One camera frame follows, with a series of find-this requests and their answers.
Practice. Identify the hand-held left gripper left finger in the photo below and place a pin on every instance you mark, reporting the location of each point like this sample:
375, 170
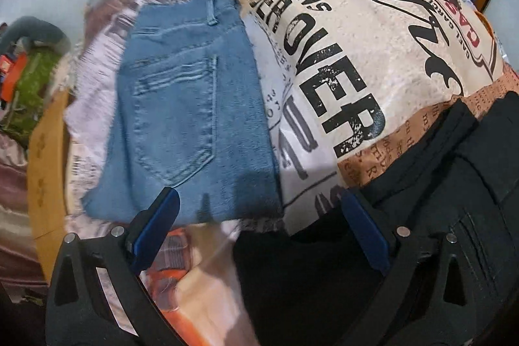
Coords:
156, 226

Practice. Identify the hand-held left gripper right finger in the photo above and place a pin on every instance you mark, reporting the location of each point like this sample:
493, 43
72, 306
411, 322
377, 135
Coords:
367, 230

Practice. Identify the black pants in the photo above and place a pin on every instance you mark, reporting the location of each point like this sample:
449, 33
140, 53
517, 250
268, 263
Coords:
324, 289

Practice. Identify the blue jeans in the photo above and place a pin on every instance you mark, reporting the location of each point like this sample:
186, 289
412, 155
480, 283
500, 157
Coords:
182, 119

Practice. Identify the bamboo lap table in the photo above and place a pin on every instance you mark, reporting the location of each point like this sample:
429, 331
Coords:
44, 151

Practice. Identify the striped curtain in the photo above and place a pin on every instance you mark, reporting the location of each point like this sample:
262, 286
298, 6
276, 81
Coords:
16, 208

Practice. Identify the printed blanket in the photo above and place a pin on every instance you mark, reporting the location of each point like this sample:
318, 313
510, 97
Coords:
365, 66

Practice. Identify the green fabric storage basket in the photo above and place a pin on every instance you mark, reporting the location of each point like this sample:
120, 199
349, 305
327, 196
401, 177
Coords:
32, 86

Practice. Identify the orange box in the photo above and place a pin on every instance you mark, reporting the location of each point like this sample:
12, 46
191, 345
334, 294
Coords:
14, 74

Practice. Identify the grey neck pillow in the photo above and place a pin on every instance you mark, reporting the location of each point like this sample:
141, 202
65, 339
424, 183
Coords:
36, 32

